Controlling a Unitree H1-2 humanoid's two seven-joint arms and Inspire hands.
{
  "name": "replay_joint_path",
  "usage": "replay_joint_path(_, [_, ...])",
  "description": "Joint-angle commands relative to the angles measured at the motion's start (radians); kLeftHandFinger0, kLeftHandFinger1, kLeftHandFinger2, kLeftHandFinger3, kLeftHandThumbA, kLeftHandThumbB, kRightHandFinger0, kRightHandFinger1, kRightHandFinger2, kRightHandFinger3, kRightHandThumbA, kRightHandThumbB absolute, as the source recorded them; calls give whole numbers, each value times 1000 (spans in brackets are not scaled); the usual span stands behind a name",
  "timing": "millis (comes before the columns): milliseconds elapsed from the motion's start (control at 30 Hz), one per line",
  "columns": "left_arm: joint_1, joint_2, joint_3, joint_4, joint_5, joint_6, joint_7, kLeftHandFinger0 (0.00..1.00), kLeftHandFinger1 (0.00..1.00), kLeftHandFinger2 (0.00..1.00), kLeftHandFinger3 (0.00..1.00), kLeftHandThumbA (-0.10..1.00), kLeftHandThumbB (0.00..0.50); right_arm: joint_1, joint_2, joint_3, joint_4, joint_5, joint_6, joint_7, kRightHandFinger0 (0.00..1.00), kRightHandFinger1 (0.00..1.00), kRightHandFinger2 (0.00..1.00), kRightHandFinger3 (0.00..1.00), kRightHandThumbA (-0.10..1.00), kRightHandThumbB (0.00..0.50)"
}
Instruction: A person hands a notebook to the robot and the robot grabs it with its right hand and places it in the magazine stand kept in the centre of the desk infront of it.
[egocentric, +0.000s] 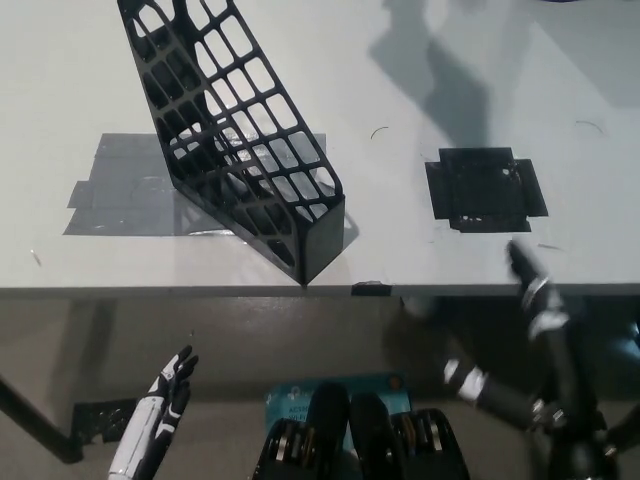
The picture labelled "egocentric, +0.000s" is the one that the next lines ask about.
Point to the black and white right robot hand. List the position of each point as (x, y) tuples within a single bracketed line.
[(550, 325)]

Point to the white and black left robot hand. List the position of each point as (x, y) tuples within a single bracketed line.
[(150, 415)]

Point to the black mesh magazine stand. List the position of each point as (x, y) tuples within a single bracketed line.
[(325, 235)]

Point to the black floor tape patch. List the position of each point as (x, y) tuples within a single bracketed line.
[(100, 420)]

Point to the teal cardboard box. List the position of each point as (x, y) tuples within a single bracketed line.
[(290, 400)]

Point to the square black tape patch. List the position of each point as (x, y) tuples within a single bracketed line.
[(480, 190)]

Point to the small black tape strip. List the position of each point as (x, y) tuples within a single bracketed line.
[(372, 289)]

